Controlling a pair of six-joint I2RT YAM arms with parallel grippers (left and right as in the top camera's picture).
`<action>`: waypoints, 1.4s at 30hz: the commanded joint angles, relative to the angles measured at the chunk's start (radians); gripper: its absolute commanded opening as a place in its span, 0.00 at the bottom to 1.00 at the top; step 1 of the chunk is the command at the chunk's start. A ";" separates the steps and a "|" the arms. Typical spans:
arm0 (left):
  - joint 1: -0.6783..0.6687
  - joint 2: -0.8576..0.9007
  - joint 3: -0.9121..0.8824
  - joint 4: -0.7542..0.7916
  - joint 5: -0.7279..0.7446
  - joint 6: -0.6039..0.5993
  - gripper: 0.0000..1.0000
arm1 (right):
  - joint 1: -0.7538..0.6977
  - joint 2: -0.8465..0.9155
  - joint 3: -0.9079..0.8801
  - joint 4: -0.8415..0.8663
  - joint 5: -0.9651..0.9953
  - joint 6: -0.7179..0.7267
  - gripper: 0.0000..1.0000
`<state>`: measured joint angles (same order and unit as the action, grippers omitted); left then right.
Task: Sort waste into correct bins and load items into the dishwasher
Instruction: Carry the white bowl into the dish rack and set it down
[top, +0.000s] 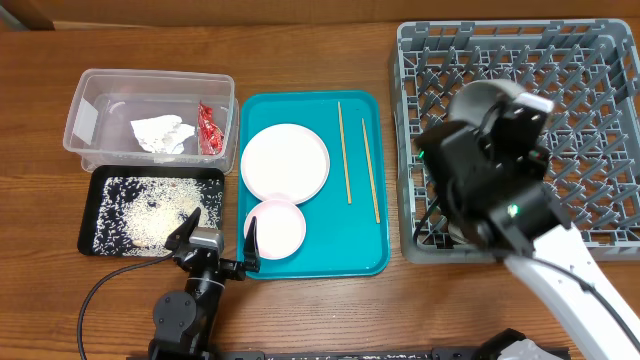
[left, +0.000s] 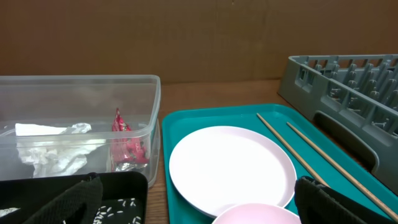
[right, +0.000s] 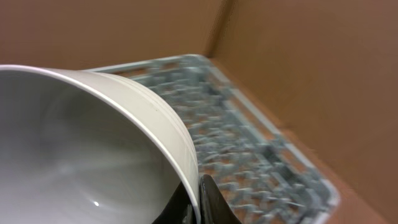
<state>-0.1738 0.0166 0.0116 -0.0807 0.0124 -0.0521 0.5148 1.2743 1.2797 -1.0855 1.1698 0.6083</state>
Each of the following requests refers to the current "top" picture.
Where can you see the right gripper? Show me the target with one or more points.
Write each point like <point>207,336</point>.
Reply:
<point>534,154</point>

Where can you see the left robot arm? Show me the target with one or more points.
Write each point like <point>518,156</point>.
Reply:
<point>184,319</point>

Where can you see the large pink plate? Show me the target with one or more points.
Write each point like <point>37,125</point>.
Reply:
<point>285,162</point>

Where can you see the wooden chopstick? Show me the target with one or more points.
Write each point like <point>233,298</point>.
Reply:
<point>370,172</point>
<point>344,154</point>

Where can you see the clear plastic waste bin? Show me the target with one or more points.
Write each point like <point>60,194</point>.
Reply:
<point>105,101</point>

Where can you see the rice food waste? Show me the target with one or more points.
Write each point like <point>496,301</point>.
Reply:
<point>137,214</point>

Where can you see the white cup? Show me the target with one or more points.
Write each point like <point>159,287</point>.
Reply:
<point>456,234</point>

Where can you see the white napkin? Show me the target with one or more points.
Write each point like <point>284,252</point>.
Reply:
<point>164,134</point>

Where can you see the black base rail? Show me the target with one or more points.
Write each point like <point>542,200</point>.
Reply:
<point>509,344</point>

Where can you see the small pink bowl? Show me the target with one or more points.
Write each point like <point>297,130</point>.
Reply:
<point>281,228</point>

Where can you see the teal serving tray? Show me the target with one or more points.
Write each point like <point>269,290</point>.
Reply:
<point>341,239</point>

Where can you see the grey bowl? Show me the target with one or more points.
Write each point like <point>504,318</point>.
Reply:
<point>473,100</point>

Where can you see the grey dishwasher rack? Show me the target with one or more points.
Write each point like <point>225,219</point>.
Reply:
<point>589,68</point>

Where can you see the black food waste tray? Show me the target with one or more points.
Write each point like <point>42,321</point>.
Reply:
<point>100,175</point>

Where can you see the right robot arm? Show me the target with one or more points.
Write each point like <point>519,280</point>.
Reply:
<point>489,183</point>

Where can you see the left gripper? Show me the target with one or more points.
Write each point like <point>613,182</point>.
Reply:
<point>237,269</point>

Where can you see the red snack wrapper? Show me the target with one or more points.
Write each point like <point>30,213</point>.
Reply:
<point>210,136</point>

